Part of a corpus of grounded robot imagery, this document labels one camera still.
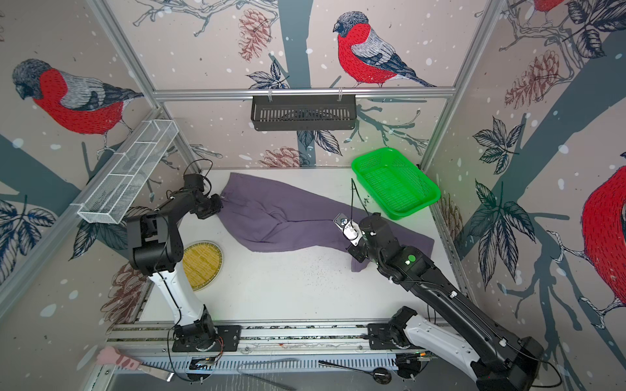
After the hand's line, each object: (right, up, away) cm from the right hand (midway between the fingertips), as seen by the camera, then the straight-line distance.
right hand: (352, 227), depth 75 cm
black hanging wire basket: (-17, +45, +32) cm, 58 cm away
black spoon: (+7, -41, -8) cm, 42 cm away
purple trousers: (-32, +1, +24) cm, 40 cm away
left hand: (-51, +7, +26) cm, 58 cm away
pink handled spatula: (-71, -36, -7) cm, 80 cm away
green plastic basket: (+26, +15, +42) cm, 51 cm away
